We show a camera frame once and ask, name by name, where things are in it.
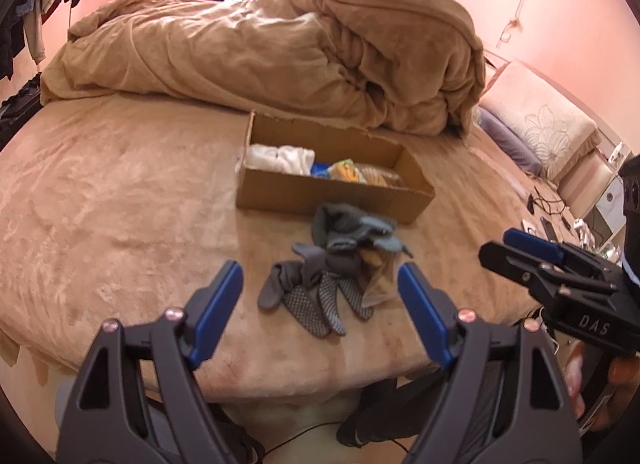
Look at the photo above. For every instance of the person's right hand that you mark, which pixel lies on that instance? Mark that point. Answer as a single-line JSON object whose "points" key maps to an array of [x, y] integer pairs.
{"points": [[601, 401]]}

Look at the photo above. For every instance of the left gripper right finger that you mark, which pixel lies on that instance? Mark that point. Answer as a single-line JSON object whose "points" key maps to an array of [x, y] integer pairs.
{"points": [[503, 399]]}

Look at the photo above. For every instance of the cream embroidered pillow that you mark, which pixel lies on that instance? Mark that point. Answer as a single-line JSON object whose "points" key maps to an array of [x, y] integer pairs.
{"points": [[556, 130]]}

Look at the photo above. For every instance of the padded headboard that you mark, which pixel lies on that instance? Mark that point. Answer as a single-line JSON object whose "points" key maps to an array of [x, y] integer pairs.
{"points": [[580, 187]]}

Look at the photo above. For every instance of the grey purple pillow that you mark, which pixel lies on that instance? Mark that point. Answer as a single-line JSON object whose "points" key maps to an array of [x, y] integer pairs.
{"points": [[512, 145]]}

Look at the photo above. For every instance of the brown cardboard box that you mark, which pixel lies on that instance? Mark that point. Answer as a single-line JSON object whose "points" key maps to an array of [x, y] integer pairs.
{"points": [[293, 194]]}

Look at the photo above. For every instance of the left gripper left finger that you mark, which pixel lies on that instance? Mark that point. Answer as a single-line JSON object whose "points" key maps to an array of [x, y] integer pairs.
{"points": [[136, 398]]}

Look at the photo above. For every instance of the tan fleece duvet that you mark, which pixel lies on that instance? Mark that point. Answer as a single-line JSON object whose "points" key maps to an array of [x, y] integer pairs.
{"points": [[413, 66]]}

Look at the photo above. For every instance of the tan bed sheet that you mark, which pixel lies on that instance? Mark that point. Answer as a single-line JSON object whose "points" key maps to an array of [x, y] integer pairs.
{"points": [[123, 205]]}

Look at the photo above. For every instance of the white socks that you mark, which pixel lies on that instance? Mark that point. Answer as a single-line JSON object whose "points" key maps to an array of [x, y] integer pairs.
{"points": [[284, 159]]}

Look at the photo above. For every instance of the white bedside table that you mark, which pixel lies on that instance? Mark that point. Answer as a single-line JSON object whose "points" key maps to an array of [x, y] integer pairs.
{"points": [[605, 219]]}

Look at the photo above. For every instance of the blue tissue pack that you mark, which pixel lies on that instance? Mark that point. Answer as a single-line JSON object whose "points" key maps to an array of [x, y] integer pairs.
{"points": [[320, 170]]}

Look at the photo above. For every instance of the grey blue socks bundle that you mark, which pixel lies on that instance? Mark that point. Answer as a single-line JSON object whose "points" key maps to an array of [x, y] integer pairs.
{"points": [[354, 254]]}

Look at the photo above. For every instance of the black suitcase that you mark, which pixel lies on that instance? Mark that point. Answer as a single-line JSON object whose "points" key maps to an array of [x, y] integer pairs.
{"points": [[18, 109]]}

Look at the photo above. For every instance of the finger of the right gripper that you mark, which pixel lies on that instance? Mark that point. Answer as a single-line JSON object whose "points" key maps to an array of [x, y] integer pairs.
{"points": [[537, 246], [530, 273]]}

